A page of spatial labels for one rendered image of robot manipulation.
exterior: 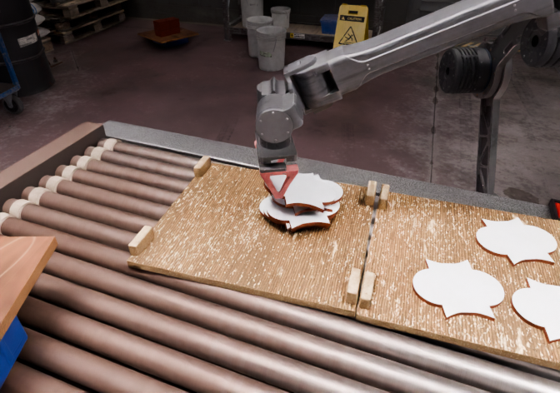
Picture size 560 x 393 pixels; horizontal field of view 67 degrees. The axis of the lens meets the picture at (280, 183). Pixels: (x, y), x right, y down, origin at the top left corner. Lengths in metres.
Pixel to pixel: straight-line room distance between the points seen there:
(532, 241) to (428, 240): 0.19
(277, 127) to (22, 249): 0.42
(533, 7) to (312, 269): 0.51
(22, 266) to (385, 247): 0.59
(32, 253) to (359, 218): 0.58
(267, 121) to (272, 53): 3.68
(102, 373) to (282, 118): 0.45
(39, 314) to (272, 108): 0.50
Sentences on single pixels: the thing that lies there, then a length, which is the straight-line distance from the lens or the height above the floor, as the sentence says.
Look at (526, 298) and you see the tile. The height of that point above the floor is 0.94.
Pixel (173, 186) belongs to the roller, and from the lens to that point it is 1.02.
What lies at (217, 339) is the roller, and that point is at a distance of 0.69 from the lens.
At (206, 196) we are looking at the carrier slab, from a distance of 0.93.
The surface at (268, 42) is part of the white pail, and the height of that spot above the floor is 0.28.
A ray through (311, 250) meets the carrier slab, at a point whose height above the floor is 0.94.
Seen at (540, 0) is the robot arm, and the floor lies 1.36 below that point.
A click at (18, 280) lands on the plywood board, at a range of 0.70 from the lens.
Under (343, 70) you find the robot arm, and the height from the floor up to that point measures 1.25.
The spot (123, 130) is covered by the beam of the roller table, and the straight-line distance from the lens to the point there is 1.31.
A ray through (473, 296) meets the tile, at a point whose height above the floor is 0.94.
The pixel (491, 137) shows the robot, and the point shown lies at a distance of 1.92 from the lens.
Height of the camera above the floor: 1.48
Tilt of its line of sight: 35 degrees down
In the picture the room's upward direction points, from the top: straight up
